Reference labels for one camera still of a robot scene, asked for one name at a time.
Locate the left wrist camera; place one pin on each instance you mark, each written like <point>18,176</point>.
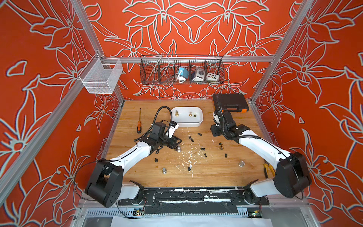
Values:
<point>173,127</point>

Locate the white plastic storage box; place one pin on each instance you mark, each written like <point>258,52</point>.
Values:
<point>184,120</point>

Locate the orange handled screwdriver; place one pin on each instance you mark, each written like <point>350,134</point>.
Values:
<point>139,124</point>

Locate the yellow handled pliers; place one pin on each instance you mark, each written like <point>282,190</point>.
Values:
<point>269,171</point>

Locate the blue box in basket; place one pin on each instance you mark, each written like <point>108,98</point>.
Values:
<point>182,75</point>

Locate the white device in basket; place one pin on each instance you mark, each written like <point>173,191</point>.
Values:
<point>198,75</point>

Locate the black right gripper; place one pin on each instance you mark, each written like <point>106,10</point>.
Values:
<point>213,128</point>

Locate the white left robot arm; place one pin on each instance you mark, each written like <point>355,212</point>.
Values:
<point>106,185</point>

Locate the black tool case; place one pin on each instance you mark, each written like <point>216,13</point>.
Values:
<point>230,103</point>

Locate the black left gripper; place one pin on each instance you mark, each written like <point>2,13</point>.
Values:
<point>173,140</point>

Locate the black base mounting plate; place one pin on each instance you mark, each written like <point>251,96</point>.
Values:
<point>193,201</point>

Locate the white dotted box in basket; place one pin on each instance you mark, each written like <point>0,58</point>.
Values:
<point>212,78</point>

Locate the clear plastic wall bin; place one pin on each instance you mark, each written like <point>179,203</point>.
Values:
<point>99,80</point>

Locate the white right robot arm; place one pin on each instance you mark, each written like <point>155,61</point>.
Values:
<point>291,171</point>

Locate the black wire wall basket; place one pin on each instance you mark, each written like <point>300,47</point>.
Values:
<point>161,69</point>

